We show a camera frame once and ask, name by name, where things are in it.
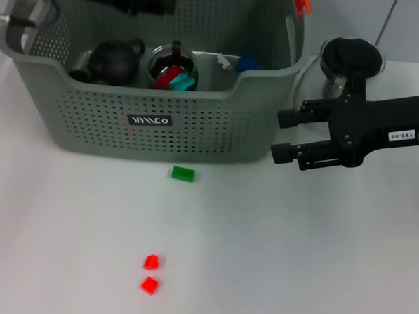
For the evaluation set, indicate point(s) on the small red sloped brick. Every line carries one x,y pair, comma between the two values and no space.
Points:
151,262

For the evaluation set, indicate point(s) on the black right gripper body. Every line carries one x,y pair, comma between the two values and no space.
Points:
372,127

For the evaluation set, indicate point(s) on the blue square toy brick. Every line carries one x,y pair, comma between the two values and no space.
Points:
247,62

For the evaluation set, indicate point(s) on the grey perforated storage bin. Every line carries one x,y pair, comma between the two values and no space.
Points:
214,129

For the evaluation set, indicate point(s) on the small red square brick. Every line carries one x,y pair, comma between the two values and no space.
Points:
150,285

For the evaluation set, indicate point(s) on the bright green toy brick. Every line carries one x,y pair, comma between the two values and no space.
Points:
183,173

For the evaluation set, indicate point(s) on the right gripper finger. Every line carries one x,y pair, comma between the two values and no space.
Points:
308,155
306,114

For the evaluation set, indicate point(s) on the clear translucent toy brick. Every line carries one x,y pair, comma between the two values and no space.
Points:
223,61

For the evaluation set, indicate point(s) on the dark red arch brick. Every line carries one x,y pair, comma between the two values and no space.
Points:
166,78

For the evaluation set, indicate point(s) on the black clay teapot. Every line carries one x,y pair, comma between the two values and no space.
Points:
112,62

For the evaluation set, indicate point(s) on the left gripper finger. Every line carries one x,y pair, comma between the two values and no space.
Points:
150,4

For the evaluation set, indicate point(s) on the teal square toy brick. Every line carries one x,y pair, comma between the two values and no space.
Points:
183,82

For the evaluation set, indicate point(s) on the glass teacup black sleeve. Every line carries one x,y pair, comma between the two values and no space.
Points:
81,61
190,62

